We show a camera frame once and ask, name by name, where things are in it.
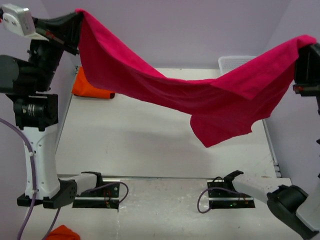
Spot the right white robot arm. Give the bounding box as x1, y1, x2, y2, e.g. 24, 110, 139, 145
223, 43, 320, 240

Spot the pink t shirt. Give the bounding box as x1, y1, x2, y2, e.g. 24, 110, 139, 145
76, 8, 317, 148

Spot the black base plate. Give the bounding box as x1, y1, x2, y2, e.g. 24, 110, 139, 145
207, 177, 256, 209
72, 183, 120, 210

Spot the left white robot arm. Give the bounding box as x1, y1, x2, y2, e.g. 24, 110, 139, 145
0, 5, 104, 209

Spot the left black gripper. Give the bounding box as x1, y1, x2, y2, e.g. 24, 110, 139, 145
30, 9, 85, 89

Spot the folded orange t shirt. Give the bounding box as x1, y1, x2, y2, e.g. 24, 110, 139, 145
71, 66, 116, 100

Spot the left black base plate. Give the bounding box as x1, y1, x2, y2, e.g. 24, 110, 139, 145
72, 183, 120, 210

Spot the orange cloth at bottom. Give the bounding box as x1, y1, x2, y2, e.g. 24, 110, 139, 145
46, 225, 81, 240

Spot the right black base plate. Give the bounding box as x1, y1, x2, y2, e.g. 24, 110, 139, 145
207, 177, 256, 209

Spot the white plastic basket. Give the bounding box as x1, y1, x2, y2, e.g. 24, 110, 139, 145
218, 55, 256, 75

